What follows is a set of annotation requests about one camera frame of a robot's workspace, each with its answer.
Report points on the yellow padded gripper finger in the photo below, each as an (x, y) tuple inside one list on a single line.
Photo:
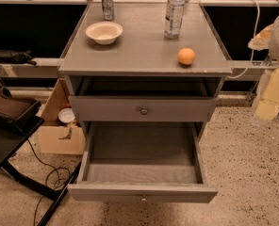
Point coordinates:
[(266, 106)]

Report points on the orange fruit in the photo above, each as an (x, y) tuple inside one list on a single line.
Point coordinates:
[(186, 56)]

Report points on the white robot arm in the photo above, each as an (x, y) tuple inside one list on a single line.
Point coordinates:
[(267, 106)]

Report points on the grey drawer cabinet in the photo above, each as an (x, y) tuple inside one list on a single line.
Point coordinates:
[(142, 62)]

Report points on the open grey middle drawer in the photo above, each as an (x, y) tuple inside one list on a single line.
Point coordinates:
[(142, 162)]

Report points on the closed grey top drawer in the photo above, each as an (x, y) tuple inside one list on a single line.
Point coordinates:
[(112, 108)]

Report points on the clear plastic water bottle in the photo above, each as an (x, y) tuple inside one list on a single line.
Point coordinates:
[(173, 18)]

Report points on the silver drink can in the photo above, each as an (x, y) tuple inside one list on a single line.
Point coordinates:
[(108, 10)]

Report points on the white cup in box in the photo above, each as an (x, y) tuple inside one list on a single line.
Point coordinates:
[(66, 115)]

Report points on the cardboard box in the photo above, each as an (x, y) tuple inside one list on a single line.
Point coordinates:
[(55, 136)]

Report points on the black chair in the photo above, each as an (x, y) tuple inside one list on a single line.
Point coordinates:
[(18, 122)]

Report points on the aluminium frame rail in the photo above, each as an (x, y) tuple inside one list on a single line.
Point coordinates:
[(47, 68)]

